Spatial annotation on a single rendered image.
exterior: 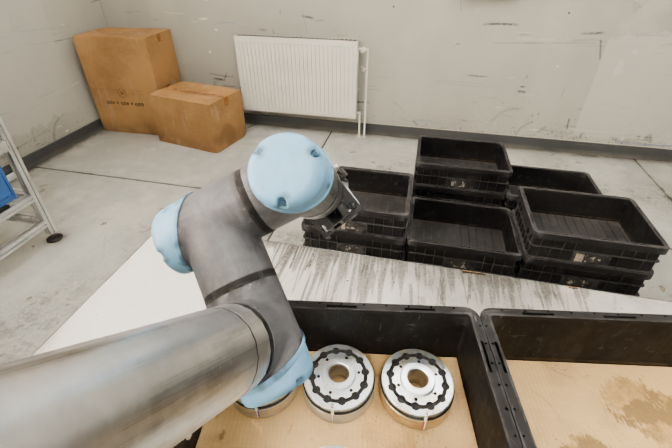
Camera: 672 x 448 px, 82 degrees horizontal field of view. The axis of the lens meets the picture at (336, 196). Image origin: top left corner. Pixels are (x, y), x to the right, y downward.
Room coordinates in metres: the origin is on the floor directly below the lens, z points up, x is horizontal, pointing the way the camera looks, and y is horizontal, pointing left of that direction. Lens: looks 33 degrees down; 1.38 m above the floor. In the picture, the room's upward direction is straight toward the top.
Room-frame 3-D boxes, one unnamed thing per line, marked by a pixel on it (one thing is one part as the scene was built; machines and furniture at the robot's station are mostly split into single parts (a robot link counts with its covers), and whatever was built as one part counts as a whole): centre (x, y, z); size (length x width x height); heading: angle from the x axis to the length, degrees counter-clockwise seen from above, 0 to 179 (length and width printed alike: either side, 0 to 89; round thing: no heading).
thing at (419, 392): (0.31, -0.12, 0.86); 0.05 x 0.05 x 0.01
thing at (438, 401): (0.31, -0.12, 0.86); 0.10 x 0.10 x 0.01
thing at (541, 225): (1.09, -0.87, 0.37); 0.40 x 0.30 x 0.45; 77
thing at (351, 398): (0.32, 0.00, 0.86); 0.10 x 0.10 x 0.01
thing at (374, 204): (1.26, -0.09, 0.37); 0.40 x 0.30 x 0.45; 77
